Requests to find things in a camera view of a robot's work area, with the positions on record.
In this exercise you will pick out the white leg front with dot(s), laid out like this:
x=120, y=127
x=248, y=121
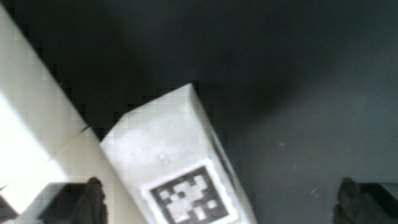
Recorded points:
x=168, y=160

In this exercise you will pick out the white front fence bar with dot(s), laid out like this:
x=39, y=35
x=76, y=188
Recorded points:
x=49, y=151

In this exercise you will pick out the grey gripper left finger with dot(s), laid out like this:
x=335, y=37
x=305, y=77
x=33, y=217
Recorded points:
x=76, y=206

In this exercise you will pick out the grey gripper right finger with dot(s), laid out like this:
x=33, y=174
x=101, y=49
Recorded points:
x=366, y=203

